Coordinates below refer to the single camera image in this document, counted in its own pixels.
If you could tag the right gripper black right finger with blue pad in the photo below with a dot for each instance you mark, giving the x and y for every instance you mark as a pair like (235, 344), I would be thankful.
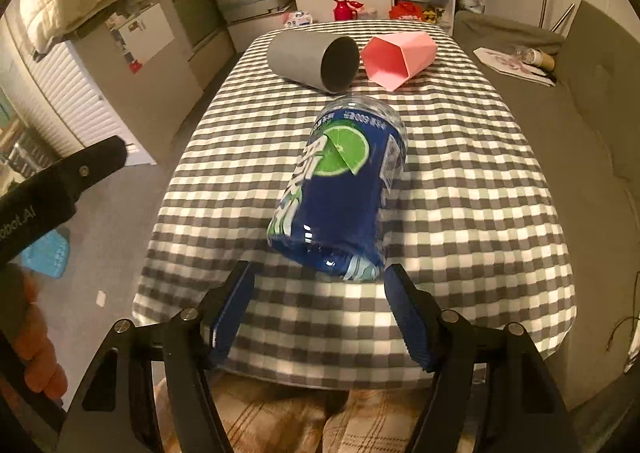
(524, 412)

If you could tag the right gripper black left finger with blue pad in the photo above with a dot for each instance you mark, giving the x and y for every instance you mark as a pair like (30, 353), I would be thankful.
(114, 409)

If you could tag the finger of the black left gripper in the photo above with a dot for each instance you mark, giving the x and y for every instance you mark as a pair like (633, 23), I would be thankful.
(85, 168)

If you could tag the blue plastic bottle cup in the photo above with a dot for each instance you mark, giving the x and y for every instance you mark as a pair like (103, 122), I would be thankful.
(330, 217)

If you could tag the grey cylindrical cup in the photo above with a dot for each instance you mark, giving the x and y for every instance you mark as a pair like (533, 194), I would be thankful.
(323, 61)

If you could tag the pink faceted cup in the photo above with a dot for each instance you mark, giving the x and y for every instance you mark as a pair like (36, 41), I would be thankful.
(393, 59)

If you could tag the person's hand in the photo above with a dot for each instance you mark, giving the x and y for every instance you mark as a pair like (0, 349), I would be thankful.
(43, 373)

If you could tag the grey white checkered tablecloth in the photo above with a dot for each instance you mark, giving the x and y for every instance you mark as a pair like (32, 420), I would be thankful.
(472, 222)

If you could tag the white detergent refill pouch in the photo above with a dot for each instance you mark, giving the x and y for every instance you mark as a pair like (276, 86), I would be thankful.
(297, 18)

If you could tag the red thermos jug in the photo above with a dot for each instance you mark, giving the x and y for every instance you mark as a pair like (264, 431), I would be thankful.
(346, 10)

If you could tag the grey fabric sofa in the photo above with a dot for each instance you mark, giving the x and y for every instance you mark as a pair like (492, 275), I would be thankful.
(584, 131)

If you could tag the white printed board on sofa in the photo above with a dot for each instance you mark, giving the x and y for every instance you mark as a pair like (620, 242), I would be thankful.
(508, 65)

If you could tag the red shopping bag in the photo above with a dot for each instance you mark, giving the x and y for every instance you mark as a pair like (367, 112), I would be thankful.
(407, 11)

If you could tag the white charger with cable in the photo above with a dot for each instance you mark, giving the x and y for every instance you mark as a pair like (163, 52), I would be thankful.
(633, 319)

